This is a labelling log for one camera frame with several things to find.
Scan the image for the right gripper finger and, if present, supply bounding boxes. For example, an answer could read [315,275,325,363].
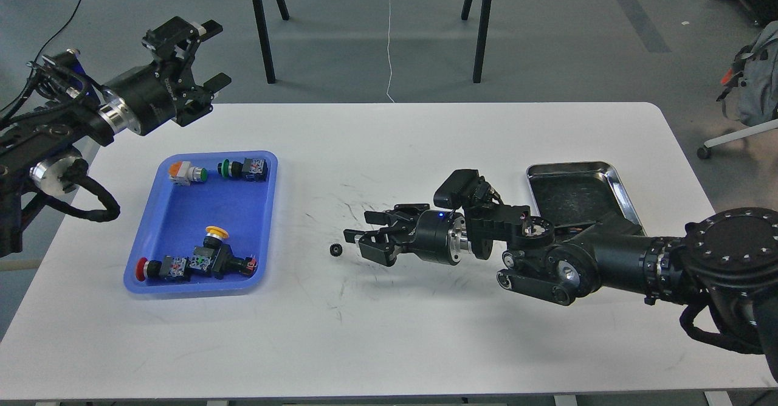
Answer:
[365,204,432,228]
[343,229,416,267]

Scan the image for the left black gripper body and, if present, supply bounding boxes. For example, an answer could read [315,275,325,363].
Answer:
[102,66,195,136]

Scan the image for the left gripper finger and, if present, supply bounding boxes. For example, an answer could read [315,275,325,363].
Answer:
[142,16,223,75]
[177,73,232,127]

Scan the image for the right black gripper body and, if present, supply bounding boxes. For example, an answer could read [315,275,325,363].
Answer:
[413,210,465,266]

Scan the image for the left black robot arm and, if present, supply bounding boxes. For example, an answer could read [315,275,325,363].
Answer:
[1,16,231,256]

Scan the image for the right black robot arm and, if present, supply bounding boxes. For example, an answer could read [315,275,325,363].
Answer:
[343,203,776,376]

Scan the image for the left black stand legs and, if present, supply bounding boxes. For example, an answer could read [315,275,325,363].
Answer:
[251,0,290,84]

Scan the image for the black stand legs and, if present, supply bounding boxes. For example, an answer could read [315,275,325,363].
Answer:
[251,0,290,84]
[460,0,492,84]

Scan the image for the blue plastic tray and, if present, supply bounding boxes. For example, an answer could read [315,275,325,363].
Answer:
[124,150,278,298]

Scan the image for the steel metal tray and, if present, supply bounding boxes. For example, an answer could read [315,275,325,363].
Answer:
[526,160,644,239]

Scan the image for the yellow mushroom push button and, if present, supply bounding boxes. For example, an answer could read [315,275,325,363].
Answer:
[190,225,233,280]

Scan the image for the right black stand legs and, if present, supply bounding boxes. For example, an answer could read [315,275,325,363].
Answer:
[460,0,492,84]

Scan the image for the white office chair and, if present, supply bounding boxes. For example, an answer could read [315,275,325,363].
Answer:
[698,120,778,160]

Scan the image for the grey backpack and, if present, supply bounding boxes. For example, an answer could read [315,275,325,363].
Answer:
[717,21,777,126]

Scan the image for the orange push button switch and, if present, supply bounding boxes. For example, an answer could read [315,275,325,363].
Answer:
[167,160,208,185]

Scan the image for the green push button switch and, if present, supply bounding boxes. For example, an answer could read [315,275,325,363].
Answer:
[217,159,269,182]

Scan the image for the black floor cable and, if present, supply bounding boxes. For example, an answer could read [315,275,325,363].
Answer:
[0,0,153,116]

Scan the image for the red push button switch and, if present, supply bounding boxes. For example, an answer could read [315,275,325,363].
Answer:
[135,256,258,283]

